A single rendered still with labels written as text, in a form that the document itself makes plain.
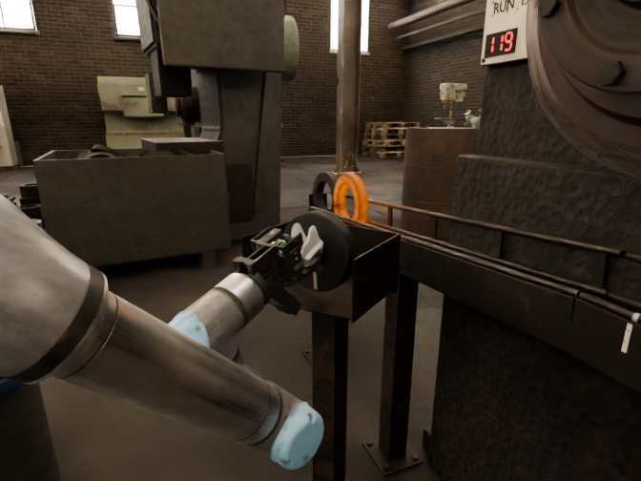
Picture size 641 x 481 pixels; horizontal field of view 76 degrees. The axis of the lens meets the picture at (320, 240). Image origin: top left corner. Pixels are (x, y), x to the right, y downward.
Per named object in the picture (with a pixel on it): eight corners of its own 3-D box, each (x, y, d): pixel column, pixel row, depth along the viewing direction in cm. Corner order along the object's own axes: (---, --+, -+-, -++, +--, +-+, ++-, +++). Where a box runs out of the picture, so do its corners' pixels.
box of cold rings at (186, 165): (209, 235, 351) (201, 139, 328) (233, 264, 279) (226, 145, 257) (70, 251, 308) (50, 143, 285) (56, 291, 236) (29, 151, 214)
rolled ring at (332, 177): (334, 171, 140) (342, 171, 142) (311, 173, 157) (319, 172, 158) (337, 224, 143) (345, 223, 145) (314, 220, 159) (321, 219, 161)
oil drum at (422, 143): (440, 220, 401) (447, 125, 376) (484, 236, 348) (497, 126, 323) (386, 226, 380) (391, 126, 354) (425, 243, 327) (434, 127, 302)
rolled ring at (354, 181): (348, 243, 134) (358, 241, 135) (364, 200, 121) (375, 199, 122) (328, 205, 145) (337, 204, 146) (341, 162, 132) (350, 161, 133)
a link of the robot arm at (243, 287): (253, 333, 61) (215, 319, 65) (272, 314, 64) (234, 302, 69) (241, 292, 58) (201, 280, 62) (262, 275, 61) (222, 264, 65)
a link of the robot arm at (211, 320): (164, 373, 58) (141, 326, 54) (218, 324, 66) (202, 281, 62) (201, 391, 54) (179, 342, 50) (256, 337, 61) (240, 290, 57)
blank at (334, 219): (288, 209, 84) (278, 212, 81) (354, 210, 75) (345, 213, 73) (294, 282, 87) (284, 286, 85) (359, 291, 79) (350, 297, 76)
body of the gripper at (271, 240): (305, 230, 68) (259, 268, 60) (313, 273, 73) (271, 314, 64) (270, 224, 72) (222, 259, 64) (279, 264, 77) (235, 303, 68)
